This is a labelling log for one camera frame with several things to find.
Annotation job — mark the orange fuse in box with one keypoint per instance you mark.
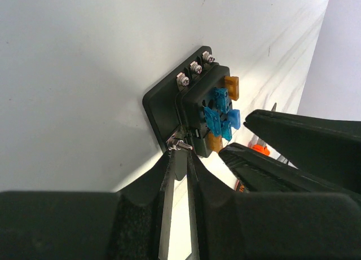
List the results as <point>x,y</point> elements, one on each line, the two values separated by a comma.
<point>214,143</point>

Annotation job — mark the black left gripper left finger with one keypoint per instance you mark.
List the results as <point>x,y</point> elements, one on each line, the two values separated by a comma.
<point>132,223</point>

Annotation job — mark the orange handled pliers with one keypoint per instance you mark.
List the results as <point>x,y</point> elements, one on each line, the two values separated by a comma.
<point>261,147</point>

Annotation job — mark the orange blade fuse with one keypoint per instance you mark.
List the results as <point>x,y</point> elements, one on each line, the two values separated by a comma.
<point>232,85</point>

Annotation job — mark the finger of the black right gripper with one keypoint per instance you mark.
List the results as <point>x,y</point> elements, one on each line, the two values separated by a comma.
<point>260,173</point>
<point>327,149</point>

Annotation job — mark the black fuse box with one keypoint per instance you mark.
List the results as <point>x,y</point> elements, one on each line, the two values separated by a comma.
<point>175,105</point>

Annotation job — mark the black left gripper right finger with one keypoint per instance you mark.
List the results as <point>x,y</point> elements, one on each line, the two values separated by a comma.
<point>226,224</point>

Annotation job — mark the blue blade fuse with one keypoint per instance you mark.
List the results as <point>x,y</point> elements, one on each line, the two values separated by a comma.
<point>222,99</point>
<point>226,131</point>
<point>213,121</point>
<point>234,117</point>

